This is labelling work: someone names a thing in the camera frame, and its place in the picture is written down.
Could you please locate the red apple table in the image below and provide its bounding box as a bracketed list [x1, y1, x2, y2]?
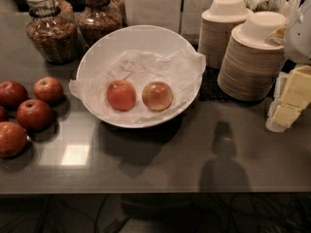
[33, 77, 64, 105]
[16, 99, 53, 132]

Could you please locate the red apple far left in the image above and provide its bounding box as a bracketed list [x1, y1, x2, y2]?
[0, 81, 28, 110]

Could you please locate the white paper napkin liner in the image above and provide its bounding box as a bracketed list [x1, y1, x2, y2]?
[69, 48, 205, 128]

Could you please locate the yellowish red apple in bowl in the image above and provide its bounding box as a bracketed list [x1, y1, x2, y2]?
[142, 82, 173, 111]

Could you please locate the glass jar of granola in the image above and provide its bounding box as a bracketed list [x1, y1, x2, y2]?
[25, 0, 78, 64]
[77, 0, 122, 47]

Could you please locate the glass jar of granola left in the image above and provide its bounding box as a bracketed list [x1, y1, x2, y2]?
[25, 0, 78, 64]

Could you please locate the front stack of paper bowls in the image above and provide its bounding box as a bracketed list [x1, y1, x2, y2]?
[218, 12, 287, 101]

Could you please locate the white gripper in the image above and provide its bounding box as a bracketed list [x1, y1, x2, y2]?
[265, 0, 311, 132]

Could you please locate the stack of paper bowls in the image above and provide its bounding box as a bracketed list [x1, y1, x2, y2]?
[218, 12, 287, 101]
[198, 0, 252, 69]

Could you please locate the red apple middle table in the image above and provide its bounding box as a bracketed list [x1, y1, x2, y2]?
[16, 99, 53, 132]

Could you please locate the glass jar of granola right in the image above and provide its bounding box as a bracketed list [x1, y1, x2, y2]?
[77, 0, 122, 47]

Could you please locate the large white bowl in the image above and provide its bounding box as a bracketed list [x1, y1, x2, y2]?
[75, 24, 204, 129]

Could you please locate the red apple upper table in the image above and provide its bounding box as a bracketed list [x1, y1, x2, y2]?
[33, 77, 64, 105]

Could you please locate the red apple lower left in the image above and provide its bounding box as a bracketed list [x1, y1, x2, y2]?
[0, 121, 27, 158]

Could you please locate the rear stack of paper bowls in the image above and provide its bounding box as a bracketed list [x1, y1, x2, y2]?
[198, 0, 252, 69]

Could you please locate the white paper sign left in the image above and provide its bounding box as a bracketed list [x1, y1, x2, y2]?
[125, 0, 181, 33]

